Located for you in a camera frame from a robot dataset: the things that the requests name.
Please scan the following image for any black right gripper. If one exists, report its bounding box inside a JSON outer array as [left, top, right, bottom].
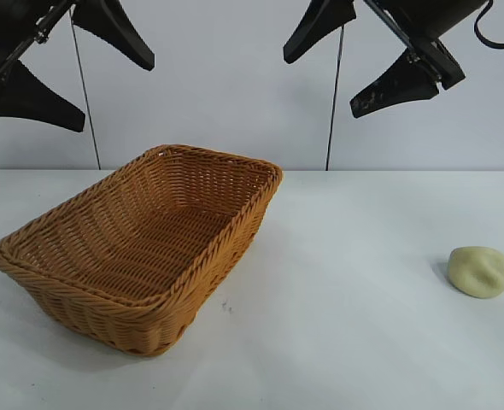
[[283, 0, 491, 120]]

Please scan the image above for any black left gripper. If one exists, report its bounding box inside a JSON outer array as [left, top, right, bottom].
[[0, 0, 156, 134]]

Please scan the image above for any brown wicker basket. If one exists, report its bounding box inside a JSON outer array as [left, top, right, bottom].
[[0, 143, 284, 359]]

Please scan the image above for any pale yellow egg yolk pastry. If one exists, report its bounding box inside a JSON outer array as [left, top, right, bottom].
[[448, 245, 504, 301]]

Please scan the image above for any black cable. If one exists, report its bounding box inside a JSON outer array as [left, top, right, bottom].
[[473, 0, 504, 49]]

